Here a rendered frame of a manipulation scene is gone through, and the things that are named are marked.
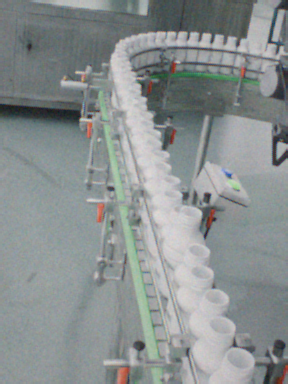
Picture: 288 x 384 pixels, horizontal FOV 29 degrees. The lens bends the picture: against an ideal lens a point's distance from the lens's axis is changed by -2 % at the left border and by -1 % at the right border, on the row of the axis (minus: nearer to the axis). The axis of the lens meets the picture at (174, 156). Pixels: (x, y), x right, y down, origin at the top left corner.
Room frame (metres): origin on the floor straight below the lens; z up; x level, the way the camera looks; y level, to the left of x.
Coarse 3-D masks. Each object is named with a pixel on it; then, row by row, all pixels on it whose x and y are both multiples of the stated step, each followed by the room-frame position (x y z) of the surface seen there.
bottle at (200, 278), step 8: (192, 272) 0.71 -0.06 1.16; (200, 272) 0.72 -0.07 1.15; (208, 272) 0.72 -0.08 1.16; (192, 280) 0.69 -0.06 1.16; (200, 280) 0.69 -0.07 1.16; (208, 280) 0.69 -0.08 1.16; (184, 288) 0.71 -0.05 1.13; (192, 288) 0.69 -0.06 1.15; (200, 288) 0.69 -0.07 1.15; (208, 288) 0.69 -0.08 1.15; (176, 296) 0.70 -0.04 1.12; (184, 296) 0.69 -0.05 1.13; (192, 296) 0.69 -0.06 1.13; (200, 296) 0.69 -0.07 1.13; (184, 304) 0.68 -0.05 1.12; (192, 304) 0.68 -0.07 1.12; (184, 312) 0.68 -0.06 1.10; (192, 312) 0.68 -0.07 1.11; (176, 320) 0.69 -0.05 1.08; (184, 320) 0.68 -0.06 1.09; (176, 328) 0.69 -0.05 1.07; (168, 352) 0.69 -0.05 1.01
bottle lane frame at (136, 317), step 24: (96, 144) 1.83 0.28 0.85; (120, 192) 1.23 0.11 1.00; (120, 216) 1.15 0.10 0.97; (120, 240) 1.11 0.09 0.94; (120, 264) 1.08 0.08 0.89; (120, 288) 1.03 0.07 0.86; (144, 288) 0.88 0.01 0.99; (120, 312) 0.99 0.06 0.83; (144, 312) 0.80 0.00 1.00; (144, 336) 0.76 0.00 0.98
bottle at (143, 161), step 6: (150, 144) 1.18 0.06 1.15; (156, 144) 1.18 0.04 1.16; (144, 150) 1.16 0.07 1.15; (150, 150) 1.15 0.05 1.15; (144, 156) 1.16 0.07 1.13; (150, 156) 1.15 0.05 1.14; (138, 162) 1.16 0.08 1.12; (144, 162) 1.15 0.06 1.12; (150, 162) 1.15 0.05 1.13; (144, 168) 1.14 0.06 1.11; (138, 198) 1.14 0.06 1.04
